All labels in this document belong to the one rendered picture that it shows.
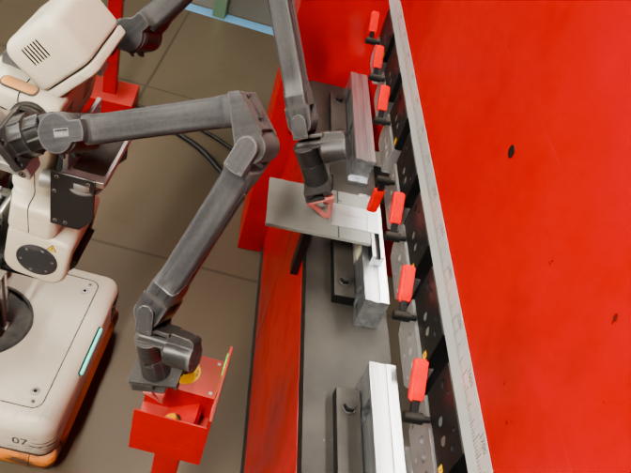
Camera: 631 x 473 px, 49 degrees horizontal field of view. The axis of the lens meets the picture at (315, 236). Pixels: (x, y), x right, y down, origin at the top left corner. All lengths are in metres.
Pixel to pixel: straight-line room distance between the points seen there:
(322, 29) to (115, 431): 1.49
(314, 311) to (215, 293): 1.20
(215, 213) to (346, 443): 0.53
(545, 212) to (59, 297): 1.80
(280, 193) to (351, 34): 0.85
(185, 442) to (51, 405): 0.67
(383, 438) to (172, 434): 0.45
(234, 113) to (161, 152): 2.24
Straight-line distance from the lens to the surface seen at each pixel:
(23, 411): 2.15
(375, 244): 1.71
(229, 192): 1.25
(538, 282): 0.85
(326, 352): 1.60
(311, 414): 1.50
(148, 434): 1.58
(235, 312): 2.78
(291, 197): 1.75
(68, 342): 2.28
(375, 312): 1.64
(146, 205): 3.15
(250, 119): 1.21
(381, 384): 1.48
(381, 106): 1.66
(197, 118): 1.26
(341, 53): 2.47
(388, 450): 1.40
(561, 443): 0.77
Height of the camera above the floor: 2.09
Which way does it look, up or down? 41 degrees down
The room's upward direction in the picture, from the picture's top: 20 degrees clockwise
